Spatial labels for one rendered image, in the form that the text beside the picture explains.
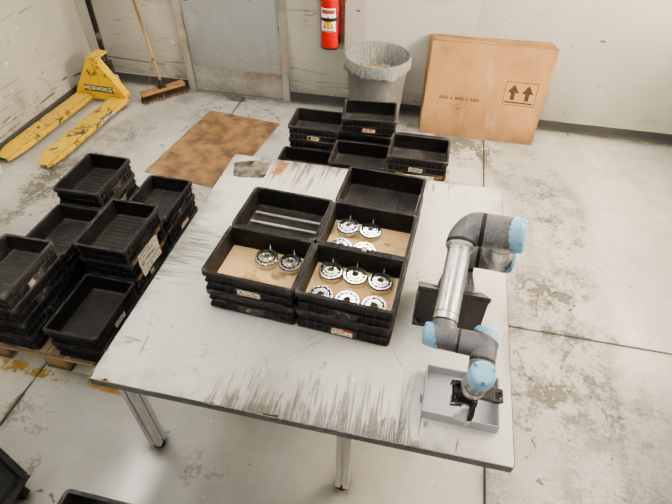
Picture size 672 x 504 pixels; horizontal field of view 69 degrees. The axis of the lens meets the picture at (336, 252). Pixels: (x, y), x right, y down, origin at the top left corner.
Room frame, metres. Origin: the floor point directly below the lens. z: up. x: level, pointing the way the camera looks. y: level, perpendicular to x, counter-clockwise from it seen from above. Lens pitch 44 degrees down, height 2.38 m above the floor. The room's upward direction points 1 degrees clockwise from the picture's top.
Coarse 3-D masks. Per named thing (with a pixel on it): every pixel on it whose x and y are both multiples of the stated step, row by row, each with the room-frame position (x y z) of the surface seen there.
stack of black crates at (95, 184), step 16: (80, 160) 2.62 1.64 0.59; (96, 160) 2.69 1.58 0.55; (112, 160) 2.67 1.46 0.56; (128, 160) 2.63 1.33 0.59; (64, 176) 2.45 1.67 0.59; (80, 176) 2.56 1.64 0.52; (96, 176) 2.60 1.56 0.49; (112, 176) 2.46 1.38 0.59; (128, 176) 2.60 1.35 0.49; (64, 192) 2.31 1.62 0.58; (80, 192) 2.29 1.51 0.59; (96, 192) 2.43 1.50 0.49; (112, 192) 2.41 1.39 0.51; (128, 192) 2.55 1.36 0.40; (96, 208) 2.28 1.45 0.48
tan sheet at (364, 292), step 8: (320, 264) 1.50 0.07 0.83; (312, 280) 1.41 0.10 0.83; (320, 280) 1.41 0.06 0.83; (336, 288) 1.36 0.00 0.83; (344, 288) 1.37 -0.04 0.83; (352, 288) 1.37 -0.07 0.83; (360, 288) 1.37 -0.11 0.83; (368, 288) 1.37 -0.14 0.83; (392, 288) 1.37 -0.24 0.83; (360, 296) 1.32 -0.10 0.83; (368, 296) 1.32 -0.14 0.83; (376, 296) 1.32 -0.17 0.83; (384, 296) 1.32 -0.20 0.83; (392, 296) 1.33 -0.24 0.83
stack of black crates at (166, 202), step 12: (156, 180) 2.61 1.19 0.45; (168, 180) 2.60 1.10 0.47; (180, 180) 2.58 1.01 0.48; (144, 192) 2.51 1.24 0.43; (156, 192) 2.58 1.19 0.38; (168, 192) 2.58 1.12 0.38; (180, 192) 2.58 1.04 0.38; (156, 204) 2.46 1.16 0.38; (168, 204) 2.46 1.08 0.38; (180, 204) 2.40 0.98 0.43; (192, 204) 2.53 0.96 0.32; (168, 216) 2.23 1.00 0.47; (180, 216) 2.35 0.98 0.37; (192, 216) 2.48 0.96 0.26; (168, 228) 2.22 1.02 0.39; (180, 228) 2.33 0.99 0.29; (168, 240) 2.20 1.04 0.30
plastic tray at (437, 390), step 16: (432, 368) 1.05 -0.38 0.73; (448, 368) 1.04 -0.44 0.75; (432, 384) 0.99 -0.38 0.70; (448, 384) 1.00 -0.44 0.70; (496, 384) 0.99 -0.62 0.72; (432, 400) 0.93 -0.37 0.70; (448, 400) 0.93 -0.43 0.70; (480, 400) 0.93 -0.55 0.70; (432, 416) 0.85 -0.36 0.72; (448, 416) 0.84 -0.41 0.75; (480, 416) 0.87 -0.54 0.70; (496, 416) 0.86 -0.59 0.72; (496, 432) 0.80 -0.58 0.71
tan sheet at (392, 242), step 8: (336, 224) 1.77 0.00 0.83; (360, 224) 1.78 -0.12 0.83; (336, 232) 1.72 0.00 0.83; (384, 232) 1.72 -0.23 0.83; (392, 232) 1.72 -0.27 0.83; (400, 232) 1.72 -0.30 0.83; (328, 240) 1.66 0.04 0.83; (352, 240) 1.66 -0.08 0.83; (360, 240) 1.66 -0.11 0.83; (384, 240) 1.67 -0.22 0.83; (392, 240) 1.67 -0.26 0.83; (400, 240) 1.67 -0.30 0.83; (408, 240) 1.67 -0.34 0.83; (376, 248) 1.61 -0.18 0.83; (384, 248) 1.61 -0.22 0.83; (392, 248) 1.61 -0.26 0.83; (400, 248) 1.61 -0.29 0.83
